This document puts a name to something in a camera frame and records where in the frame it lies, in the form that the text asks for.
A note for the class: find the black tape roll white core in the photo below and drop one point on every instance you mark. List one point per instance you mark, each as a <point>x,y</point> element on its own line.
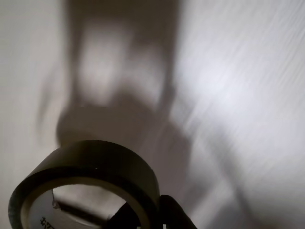
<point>95,162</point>

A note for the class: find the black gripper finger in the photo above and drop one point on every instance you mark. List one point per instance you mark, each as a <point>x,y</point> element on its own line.
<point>174,214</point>
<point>124,218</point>

